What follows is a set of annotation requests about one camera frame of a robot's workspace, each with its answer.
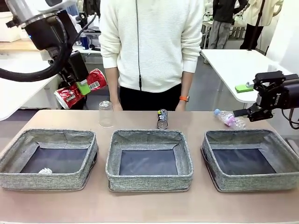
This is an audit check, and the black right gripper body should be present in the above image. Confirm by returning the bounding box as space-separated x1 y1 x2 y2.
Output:
266 78 299 110

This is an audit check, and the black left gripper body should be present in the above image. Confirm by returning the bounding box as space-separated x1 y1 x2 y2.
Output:
24 13 89 82

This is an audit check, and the crushed red drink can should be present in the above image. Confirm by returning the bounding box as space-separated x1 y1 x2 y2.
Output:
54 69 108 110

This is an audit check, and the clear plastic bottle pink label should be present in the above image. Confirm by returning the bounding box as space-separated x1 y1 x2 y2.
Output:
214 108 246 130

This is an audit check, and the clear plastic cup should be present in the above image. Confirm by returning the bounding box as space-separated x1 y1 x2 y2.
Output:
98 100 114 128

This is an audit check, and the person's left forearm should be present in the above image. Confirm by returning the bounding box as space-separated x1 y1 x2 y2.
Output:
180 71 195 98

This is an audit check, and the person's right forearm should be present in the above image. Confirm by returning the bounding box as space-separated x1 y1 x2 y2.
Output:
106 67 121 105

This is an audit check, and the person's left hand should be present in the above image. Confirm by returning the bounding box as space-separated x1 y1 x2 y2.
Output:
175 100 188 112

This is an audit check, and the wooden desk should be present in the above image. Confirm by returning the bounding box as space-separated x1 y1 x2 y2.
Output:
0 41 41 52

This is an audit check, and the white desk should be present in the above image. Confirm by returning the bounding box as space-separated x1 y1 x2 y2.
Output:
72 45 105 70

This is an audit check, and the blue drink bottle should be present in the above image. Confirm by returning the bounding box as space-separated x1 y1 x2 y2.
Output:
80 34 90 50

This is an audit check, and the white storage box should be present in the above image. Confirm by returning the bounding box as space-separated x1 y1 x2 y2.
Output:
0 11 23 42

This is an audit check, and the dark hanging jacket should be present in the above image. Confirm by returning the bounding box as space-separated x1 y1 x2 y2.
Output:
83 0 101 19

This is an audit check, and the black stand pole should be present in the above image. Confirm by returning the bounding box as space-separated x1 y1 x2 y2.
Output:
247 0 266 51

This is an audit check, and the bystander in dark jacket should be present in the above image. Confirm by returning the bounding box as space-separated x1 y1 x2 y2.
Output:
207 0 248 49

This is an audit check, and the grey woven fabric basket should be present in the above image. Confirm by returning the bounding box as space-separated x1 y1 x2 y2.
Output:
0 128 99 191
201 129 299 192
105 129 194 192

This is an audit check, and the bystander in cream coat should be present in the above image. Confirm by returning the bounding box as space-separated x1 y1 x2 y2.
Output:
240 0 285 51

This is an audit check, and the crushed black drink can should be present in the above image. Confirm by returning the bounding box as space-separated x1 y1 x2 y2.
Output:
157 109 169 129

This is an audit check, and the person in white sweater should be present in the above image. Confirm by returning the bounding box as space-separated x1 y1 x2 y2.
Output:
99 0 203 112

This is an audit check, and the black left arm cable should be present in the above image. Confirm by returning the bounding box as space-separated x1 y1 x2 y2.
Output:
0 17 71 82

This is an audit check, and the thin black earphone cable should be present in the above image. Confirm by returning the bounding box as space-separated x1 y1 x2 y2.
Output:
136 0 143 91

